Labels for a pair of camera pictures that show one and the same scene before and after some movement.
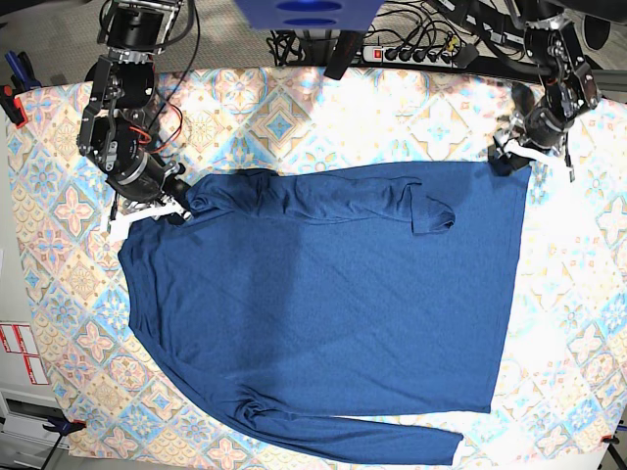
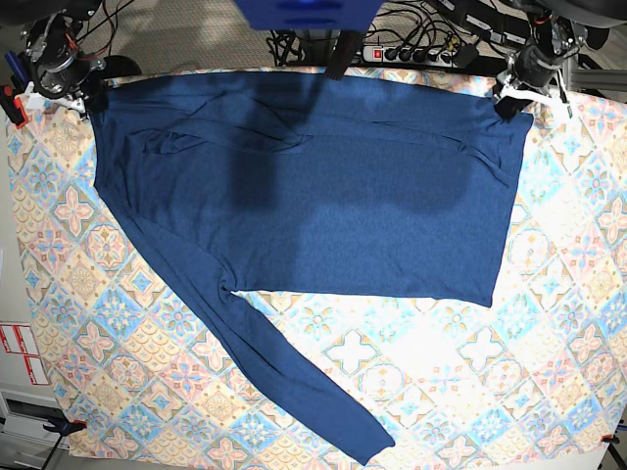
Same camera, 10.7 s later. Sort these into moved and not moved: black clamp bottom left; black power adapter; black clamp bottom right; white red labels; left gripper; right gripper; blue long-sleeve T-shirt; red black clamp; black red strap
Moved: blue long-sleeve T-shirt; left gripper; right gripper
Not moved: white red labels; black red strap; black clamp bottom right; black power adapter; red black clamp; black clamp bottom left
